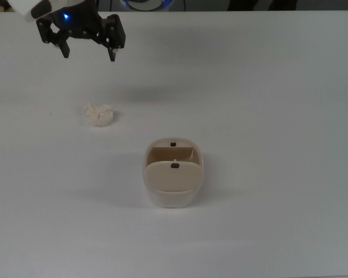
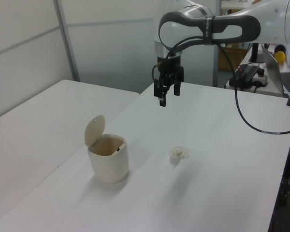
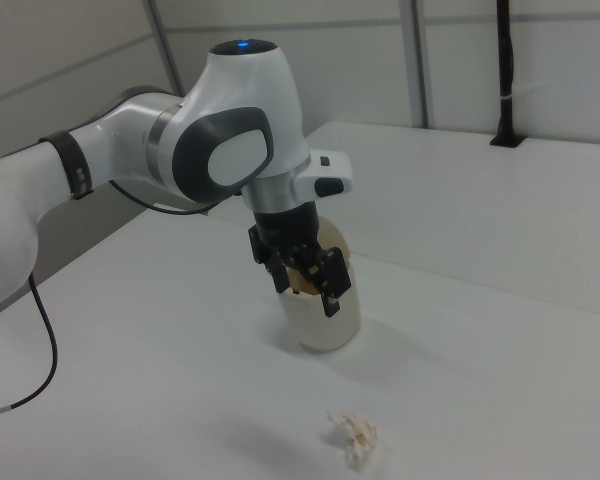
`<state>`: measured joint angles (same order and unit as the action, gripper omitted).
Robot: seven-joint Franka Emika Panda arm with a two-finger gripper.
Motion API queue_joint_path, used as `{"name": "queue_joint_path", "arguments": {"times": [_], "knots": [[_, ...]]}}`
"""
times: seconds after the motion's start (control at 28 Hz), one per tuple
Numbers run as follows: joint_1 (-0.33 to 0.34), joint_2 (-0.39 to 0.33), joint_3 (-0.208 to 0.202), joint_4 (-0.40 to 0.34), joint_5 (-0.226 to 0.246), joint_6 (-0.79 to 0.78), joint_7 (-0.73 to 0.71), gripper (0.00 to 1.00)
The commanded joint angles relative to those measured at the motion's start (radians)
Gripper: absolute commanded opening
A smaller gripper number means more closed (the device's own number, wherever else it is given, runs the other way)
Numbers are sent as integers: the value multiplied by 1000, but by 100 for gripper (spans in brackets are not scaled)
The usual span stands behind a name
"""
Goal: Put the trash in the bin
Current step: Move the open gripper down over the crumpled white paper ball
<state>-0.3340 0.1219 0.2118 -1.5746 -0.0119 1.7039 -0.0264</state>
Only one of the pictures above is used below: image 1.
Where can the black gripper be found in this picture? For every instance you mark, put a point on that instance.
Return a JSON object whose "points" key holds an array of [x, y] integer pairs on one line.
{"points": [[81, 29]]}

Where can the white paper ball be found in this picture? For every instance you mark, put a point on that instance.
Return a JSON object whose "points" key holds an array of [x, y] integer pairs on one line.
{"points": [[99, 114]]}

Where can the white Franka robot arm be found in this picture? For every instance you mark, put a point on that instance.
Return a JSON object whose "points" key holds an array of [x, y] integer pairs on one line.
{"points": [[20, 8]]}

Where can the small white lidded bin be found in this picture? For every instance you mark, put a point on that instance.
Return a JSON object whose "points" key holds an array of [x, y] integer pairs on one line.
{"points": [[174, 176]]}

